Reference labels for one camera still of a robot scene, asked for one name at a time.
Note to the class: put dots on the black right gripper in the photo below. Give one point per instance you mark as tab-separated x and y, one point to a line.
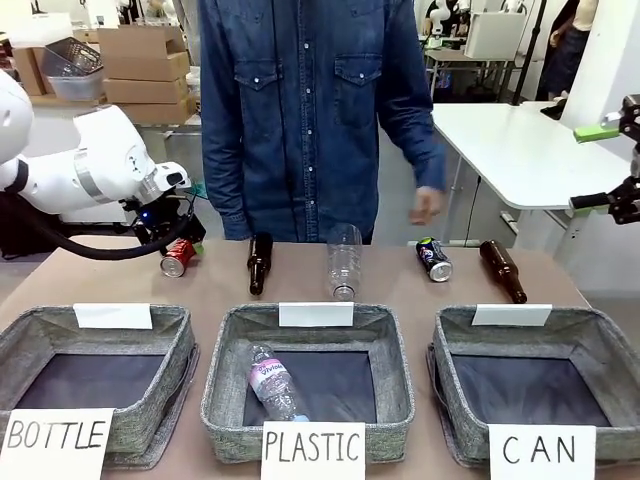
633	150

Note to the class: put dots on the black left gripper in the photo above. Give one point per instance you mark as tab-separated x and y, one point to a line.
172	222

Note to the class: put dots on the red soda can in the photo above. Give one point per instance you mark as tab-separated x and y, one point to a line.
176	261

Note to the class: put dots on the person right forearm denim sleeve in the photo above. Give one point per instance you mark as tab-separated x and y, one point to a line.
225	190

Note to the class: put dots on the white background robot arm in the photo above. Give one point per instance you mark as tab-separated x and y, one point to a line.
440	17

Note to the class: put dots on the person left forearm denim sleeve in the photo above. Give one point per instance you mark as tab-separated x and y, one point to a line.
422	150

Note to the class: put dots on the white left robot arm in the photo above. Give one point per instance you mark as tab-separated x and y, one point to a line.
100	160

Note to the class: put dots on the grey fabric basket bottle sign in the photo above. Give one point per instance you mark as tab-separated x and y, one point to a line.
165	350

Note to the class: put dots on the grey fabric basket plastic sign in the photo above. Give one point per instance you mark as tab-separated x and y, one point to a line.
225	380

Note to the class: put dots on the blue soda can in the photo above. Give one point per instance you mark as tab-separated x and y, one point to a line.
434	260

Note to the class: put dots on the grey fabric basket can sign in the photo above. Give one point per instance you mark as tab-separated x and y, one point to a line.
445	360

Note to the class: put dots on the white paper sign CAN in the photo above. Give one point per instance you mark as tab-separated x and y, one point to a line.
542	450

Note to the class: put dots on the person left hand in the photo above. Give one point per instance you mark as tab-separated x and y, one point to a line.
426	204

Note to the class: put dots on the dark brown glass bottle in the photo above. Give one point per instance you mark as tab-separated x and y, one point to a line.
260	260

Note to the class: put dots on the white table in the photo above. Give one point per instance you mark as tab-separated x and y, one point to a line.
520	155

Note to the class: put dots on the blank white card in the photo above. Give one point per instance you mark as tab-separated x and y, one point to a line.
511	315
112	316
316	314

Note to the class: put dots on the background person dark clothes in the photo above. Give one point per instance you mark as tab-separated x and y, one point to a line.
567	50

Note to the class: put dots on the black tripod pole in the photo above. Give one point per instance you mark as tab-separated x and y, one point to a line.
529	50

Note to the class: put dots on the amber brown glass bottle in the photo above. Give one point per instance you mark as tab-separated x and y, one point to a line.
502	267

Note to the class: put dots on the low cardboard box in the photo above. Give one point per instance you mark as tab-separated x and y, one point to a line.
160	113

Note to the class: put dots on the clear empty plastic bottle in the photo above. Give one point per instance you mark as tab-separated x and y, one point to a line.
345	265

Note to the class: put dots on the plastic bottle pink label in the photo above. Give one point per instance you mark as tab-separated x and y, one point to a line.
272	385

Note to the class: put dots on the grey background table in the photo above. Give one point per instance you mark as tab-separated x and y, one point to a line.
470	62

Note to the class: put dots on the white storage box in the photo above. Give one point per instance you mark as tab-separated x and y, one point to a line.
497	35

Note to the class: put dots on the flat cardboard box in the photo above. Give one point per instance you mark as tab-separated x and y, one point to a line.
145	91

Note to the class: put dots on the person torso denim shirt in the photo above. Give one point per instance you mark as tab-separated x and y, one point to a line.
310	115

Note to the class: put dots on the large cardboard box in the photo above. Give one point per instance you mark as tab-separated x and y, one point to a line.
140	52

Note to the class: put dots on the clear plastic crate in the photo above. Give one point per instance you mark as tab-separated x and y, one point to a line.
75	67

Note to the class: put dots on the white paper sign PLASTIC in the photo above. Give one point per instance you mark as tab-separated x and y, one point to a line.
312	450

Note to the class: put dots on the white paper sign BOTTLE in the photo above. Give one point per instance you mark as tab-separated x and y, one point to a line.
55	440

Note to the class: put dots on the small cardboard box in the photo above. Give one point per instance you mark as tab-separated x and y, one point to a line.
31	70

